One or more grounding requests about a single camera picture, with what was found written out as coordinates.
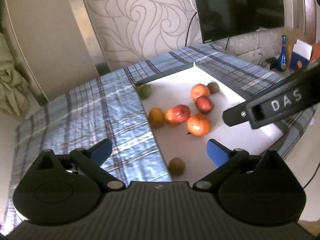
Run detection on red apple with stem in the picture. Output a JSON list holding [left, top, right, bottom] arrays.
[[172, 105, 190, 123]]

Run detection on blue glass bottle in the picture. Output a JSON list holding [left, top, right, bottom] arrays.
[[276, 35, 287, 72]]

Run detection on blue orange white box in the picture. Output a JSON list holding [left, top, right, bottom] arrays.
[[290, 39, 312, 71]]

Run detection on blue plaid tablecloth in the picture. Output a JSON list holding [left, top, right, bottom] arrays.
[[0, 43, 286, 235]]

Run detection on brown kiwi in front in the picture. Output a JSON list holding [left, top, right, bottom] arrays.
[[168, 158, 185, 176]]

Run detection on brown kiwi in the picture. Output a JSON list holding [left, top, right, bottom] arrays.
[[168, 158, 185, 176], [207, 82, 220, 94]]

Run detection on dark red apple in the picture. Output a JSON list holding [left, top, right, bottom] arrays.
[[195, 96, 214, 114]]

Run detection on white tray with dark rim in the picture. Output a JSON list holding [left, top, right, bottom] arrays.
[[134, 61, 288, 183]]

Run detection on orange near centre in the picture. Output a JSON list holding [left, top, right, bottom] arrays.
[[165, 108, 176, 126]]

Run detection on brown kiwi at back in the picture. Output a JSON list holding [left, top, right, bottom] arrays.
[[207, 82, 220, 94]]

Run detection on dark orange left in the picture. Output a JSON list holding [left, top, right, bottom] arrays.
[[148, 107, 165, 128]]

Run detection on orange at back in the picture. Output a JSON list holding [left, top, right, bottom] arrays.
[[190, 83, 210, 101]]

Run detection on green lime in corner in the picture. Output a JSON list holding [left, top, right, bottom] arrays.
[[136, 85, 152, 100]]

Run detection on beige curtain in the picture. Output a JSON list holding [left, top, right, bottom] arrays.
[[1, 33, 31, 119]]

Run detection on black television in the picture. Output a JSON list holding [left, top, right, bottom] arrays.
[[195, 0, 284, 43]]

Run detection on black cables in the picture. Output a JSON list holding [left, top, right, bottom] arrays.
[[257, 52, 278, 71]]

